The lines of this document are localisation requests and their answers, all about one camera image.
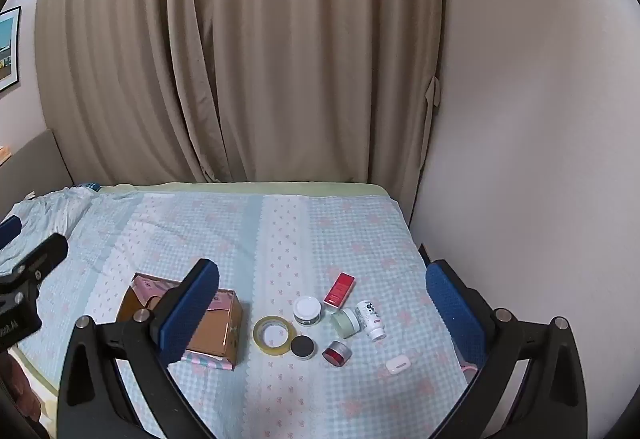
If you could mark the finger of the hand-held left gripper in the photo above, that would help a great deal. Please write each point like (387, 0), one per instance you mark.
(50, 250)
(9, 231)

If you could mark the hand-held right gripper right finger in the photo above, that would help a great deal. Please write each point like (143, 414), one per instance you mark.
(455, 314)

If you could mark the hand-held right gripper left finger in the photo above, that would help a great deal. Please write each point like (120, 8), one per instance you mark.
(192, 309)

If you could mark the cardboard box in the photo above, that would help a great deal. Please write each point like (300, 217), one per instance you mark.
(212, 334)

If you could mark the clear tape roll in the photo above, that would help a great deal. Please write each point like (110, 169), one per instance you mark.
(260, 340)

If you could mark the white pill bottle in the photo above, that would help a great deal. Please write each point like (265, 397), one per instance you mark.
(370, 319)

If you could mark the pale green jar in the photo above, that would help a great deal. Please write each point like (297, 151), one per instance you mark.
(346, 323)

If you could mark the white-lid glass jar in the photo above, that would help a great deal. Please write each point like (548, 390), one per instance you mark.
(307, 308)

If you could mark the black-lid jar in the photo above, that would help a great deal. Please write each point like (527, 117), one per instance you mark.
(303, 347)

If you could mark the red carton box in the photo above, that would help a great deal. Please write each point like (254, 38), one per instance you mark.
(340, 290)

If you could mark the red-lid silver jar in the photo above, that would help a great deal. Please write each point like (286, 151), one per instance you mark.
(335, 355)

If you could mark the crumpled white blue quilt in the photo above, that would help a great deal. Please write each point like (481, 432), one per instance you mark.
(45, 214)

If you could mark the grey padded headboard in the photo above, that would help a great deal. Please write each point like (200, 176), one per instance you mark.
(35, 174)

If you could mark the white earbuds case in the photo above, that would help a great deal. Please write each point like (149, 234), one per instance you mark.
(398, 365)

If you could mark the wooden shelf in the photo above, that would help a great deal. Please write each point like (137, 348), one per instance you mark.
(4, 155)

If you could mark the blue checked printed blanket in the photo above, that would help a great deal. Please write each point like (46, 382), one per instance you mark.
(300, 239)

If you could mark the pale green mattress sheet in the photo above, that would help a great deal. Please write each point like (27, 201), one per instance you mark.
(250, 187)

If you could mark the beige curtain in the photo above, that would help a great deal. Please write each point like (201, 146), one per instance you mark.
(240, 49)

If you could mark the framed wall picture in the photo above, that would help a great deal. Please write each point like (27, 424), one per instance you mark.
(7, 49)

